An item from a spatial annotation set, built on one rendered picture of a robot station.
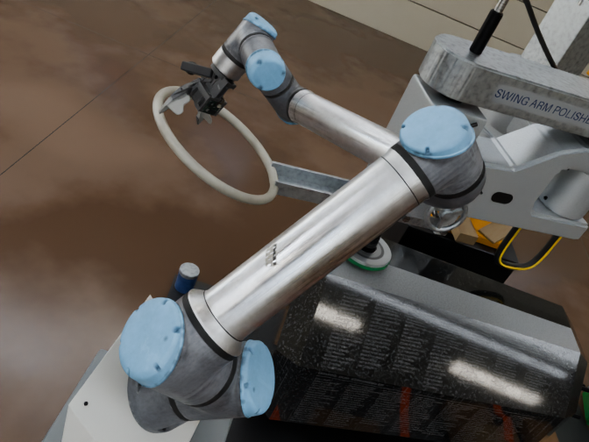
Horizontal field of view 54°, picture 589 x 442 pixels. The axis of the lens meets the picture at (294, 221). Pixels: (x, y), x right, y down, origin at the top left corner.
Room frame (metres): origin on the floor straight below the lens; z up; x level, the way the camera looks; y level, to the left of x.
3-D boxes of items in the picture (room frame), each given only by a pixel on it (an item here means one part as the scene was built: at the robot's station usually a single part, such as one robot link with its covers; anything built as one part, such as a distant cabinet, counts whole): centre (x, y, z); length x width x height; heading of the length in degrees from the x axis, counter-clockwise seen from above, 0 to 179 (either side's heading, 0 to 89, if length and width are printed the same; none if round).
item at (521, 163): (1.96, -0.66, 1.33); 0.74 x 0.23 x 0.49; 113
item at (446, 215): (1.76, -0.45, 1.22); 0.15 x 0.10 x 0.15; 113
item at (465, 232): (2.45, -0.74, 0.81); 0.20 x 0.10 x 0.05; 18
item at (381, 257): (1.82, -0.29, 0.90); 0.21 x 0.21 x 0.01
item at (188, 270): (2.10, 0.38, 0.08); 0.10 x 0.10 x 0.13
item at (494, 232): (2.57, -0.95, 0.80); 0.20 x 0.10 x 0.05; 144
